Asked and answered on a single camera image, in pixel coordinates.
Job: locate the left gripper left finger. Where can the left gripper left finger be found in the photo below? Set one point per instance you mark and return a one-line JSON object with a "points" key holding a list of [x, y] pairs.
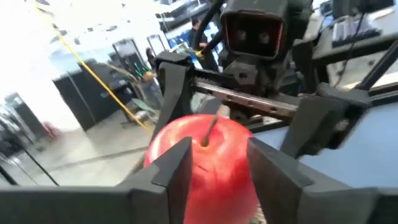
{"points": [[168, 186]]}

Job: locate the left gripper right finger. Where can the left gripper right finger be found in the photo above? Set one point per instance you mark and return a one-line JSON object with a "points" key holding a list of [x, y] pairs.
{"points": [[276, 193]]}

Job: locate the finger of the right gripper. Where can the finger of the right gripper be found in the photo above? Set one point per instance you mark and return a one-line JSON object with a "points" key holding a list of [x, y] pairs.
{"points": [[317, 124], [174, 90]]}

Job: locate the red apple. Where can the red apple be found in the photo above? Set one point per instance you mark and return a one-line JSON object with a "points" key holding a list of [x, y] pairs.
{"points": [[217, 174]]}

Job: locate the person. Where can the person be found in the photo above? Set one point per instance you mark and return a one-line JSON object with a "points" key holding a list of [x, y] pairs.
{"points": [[211, 62], [150, 59]]}

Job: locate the green leafy plant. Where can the green leafy plant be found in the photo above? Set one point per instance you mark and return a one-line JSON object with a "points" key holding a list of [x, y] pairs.
{"points": [[140, 68]]}

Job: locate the black side desk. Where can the black side desk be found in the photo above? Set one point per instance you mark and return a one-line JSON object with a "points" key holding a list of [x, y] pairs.
{"points": [[373, 43]]}

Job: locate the black keyboard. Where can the black keyboard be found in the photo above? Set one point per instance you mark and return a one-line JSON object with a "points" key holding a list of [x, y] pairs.
{"points": [[354, 31]]}

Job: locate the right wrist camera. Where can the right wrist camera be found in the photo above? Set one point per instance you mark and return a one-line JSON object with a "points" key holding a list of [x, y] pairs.
{"points": [[253, 31]]}

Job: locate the black table frame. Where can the black table frame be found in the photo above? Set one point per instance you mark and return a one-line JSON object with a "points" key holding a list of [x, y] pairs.
{"points": [[385, 95]]}

